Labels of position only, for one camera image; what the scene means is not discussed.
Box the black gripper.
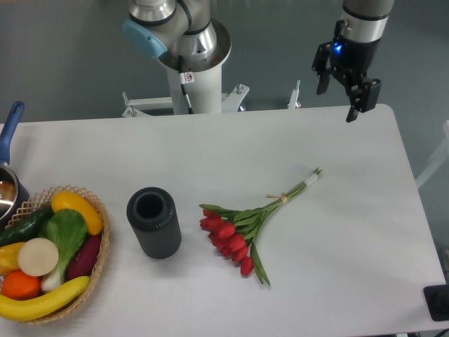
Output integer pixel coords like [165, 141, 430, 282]
[311, 20, 382, 123]

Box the silver robot base with blue cap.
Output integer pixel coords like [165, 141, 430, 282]
[123, 0, 232, 72]

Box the red tulip bouquet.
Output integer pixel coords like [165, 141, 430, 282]
[199, 168, 323, 286]

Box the dark grey ribbed vase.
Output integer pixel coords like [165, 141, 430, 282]
[126, 187, 182, 260]

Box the black device at table edge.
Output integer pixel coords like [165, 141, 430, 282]
[423, 284, 448, 322]

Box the green bok choy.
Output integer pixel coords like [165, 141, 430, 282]
[39, 209, 87, 293]

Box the purple sweet potato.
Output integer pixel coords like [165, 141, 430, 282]
[67, 236, 101, 280]

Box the woven wicker basket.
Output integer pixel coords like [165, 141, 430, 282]
[1, 185, 109, 324]

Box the dark green cucumber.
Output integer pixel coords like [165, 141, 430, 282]
[1, 205, 53, 246]

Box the beige round disc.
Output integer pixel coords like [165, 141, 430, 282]
[18, 237, 59, 277]

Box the yellow bell pepper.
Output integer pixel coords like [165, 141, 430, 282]
[0, 242, 25, 275]

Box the orange fruit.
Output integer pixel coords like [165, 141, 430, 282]
[1, 270, 41, 300]

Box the yellow banana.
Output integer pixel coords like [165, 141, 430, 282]
[1, 276, 90, 322]

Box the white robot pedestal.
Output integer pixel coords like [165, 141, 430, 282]
[121, 62, 302, 118]

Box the black cable on pedestal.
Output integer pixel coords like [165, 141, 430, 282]
[177, 55, 195, 115]

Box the blue handled saucepan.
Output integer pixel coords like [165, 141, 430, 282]
[1, 101, 29, 232]

